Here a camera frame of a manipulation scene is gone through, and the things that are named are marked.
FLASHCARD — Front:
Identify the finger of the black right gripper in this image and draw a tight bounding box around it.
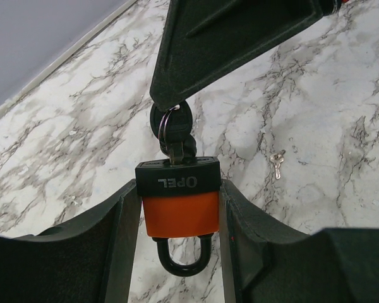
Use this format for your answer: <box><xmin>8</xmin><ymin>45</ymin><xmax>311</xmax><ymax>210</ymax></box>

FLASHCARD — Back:
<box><xmin>150</xmin><ymin>1</ymin><xmax>323</xmax><ymax>110</ymax></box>

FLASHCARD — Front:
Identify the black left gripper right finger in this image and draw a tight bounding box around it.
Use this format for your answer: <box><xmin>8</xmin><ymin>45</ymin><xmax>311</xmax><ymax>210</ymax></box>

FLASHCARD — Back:
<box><xmin>219</xmin><ymin>180</ymin><xmax>379</xmax><ymax>302</ymax></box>

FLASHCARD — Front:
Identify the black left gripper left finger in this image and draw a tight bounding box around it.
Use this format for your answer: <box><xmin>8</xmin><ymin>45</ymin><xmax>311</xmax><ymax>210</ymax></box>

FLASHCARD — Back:
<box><xmin>0</xmin><ymin>181</ymin><xmax>138</xmax><ymax>302</ymax></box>

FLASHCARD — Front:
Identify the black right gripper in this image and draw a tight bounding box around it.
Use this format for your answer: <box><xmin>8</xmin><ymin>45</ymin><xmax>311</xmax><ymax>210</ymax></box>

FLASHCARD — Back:
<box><xmin>318</xmin><ymin>0</ymin><xmax>349</xmax><ymax>15</ymax></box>

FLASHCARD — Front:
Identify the black-headed key bunch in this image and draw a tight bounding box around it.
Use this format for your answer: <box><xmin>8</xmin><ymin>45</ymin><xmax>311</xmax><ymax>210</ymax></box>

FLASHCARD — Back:
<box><xmin>150</xmin><ymin>101</ymin><xmax>197</xmax><ymax>165</ymax></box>

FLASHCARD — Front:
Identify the orange black padlock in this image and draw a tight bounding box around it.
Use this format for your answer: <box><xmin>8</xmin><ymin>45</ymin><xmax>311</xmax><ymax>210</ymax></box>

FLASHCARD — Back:
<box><xmin>135</xmin><ymin>157</ymin><xmax>222</xmax><ymax>277</ymax></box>

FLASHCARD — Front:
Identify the single small silver key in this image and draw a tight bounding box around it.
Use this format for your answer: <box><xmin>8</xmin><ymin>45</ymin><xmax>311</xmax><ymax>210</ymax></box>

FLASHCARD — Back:
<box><xmin>269</xmin><ymin>150</ymin><xmax>286</xmax><ymax>180</ymax></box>

